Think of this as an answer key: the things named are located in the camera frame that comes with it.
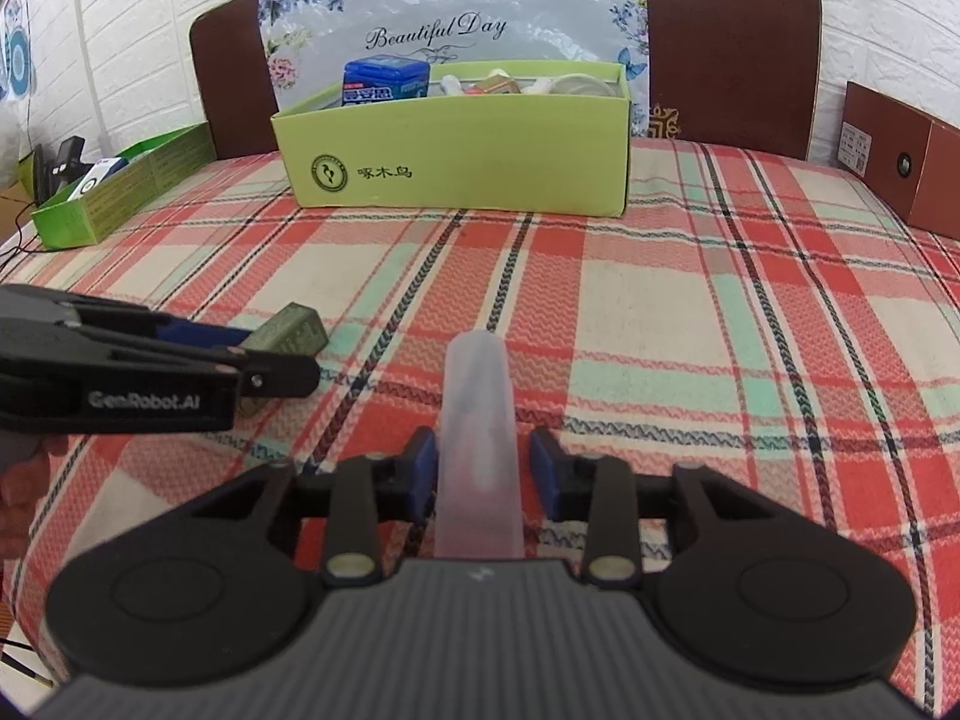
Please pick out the olive green small box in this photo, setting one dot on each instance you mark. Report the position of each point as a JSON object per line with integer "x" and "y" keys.
{"x": 289, "y": 326}

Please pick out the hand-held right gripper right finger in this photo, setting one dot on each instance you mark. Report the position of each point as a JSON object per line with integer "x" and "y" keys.
{"x": 544, "y": 472}

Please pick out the brown cardboard box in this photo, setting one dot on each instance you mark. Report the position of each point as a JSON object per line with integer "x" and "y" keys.
{"x": 900, "y": 157}

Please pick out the black device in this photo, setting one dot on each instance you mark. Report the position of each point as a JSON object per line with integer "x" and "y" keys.
{"x": 64, "y": 161}

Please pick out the light green cardboard box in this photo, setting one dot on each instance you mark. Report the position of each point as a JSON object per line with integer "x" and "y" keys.
{"x": 487, "y": 157}

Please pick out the wall poster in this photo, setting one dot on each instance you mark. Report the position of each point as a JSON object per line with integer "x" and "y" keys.
{"x": 16, "y": 52}

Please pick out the white and blue packet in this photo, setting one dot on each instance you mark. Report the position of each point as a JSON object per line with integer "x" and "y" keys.
{"x": 94, "y": 180}

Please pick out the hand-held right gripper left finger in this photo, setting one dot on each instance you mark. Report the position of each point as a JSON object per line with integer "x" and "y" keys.
{"x": 421, "y": 472}

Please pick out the person's left hand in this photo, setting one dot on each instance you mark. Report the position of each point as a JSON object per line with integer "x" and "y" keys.
{"x": 19, "y": 502}

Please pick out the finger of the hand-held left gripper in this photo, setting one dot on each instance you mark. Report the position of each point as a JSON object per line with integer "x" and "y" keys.
{"x": 277, "y": 376}
{"x": 202, "y": 334}

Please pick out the red plaid bed sheet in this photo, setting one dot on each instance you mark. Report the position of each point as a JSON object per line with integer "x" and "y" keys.
{"x": 675, "y": 315}

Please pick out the green cardboard tray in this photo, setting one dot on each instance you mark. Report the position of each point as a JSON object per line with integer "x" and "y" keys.
{"x": 127, "y": 195}

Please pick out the frosted plastic case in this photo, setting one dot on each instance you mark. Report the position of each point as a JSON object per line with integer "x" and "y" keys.
{"x": 480, "y": 427}

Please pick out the brown wooden headboard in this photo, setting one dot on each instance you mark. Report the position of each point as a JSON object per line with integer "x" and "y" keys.
{"x": 735, "y": 52}

